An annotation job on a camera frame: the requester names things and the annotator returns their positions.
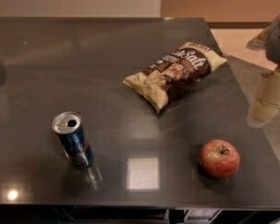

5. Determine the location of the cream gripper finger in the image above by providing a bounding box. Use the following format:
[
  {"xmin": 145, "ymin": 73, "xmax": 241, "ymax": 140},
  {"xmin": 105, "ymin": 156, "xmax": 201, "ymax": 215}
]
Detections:
[
  {"xmin": 246, "ymin": 66, "xmax": 280, "ymax": 128},
  {"xmin": 245, "ymin": 27, "xmax": 270, "ymax": 51}
]

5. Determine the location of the red apple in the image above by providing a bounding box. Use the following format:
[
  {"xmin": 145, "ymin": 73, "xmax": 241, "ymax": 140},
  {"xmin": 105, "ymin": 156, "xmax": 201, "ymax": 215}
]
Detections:
[{"xmin": 199, "ymin": 139, "xmax": 240, "ymax": 179}]

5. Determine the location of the brown chip bag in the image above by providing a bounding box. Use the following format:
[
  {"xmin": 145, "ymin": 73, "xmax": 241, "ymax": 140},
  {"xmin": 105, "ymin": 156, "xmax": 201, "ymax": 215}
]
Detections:
[{"xmin": 123, "ymin": 42, "xmax": 226, "ymax": 113}]

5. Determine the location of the blue energy drink can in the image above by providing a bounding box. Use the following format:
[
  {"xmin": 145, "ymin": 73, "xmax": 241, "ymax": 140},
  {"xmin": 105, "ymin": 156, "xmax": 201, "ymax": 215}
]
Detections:
[{"xmin": 51, "ymin": 111, "xmax": 93, "ymax": 169}]

